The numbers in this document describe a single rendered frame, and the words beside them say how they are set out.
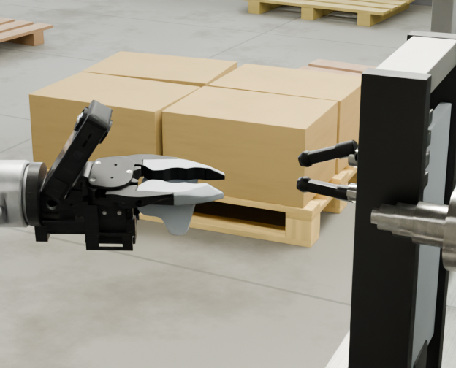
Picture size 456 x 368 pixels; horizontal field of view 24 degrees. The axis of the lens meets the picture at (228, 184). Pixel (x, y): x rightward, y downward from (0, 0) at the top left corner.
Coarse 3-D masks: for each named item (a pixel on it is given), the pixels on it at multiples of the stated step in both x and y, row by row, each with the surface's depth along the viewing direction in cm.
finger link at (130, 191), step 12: (108, 192) 113; (120, 192) 113; (132, 192) 113; (144, 192) 113; (156, 192) 113; (168, 192) 113; (120, 204) 113; (132, 204) 112; (144, 204) 112; (156, 204) 113; (168, 204) 113
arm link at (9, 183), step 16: (0, 160) 117; (16, 160) 118; (0, 176) 115; (16, 176) 115; (0, 192) 114; (16, 192) 114; (0, 208) 114; (16, 208) 115; (0, 224) 116; (16, 224) 116
